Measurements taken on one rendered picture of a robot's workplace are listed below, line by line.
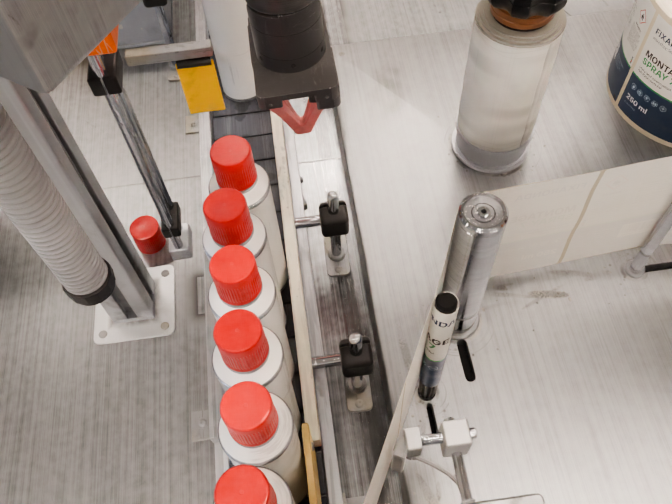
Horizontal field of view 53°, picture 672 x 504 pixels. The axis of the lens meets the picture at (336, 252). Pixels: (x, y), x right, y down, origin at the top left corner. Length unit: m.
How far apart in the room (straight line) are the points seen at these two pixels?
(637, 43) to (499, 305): 0.33
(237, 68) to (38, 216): 0.45
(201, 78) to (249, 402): 0.27
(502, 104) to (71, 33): 0.48
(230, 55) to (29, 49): 0.53
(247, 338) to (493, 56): 0.37
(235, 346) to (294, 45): 0.23
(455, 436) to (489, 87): 0.35
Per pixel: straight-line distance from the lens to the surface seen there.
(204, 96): 0.58
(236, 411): 0.43
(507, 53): 0.66
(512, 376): 0.67
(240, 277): 0.47
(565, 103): 0.88
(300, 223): 0.70
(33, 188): 0.40
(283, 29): 0.53
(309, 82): 0.54
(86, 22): 0.32
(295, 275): 0.66
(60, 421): 0.75
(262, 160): 0.80
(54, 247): 0.44
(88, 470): 0.73
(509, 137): 0.74
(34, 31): 0.30
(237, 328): 0.45
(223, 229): 0.50
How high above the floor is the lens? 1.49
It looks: 58 degrees down
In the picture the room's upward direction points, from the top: 4 degrees counter-clockwise
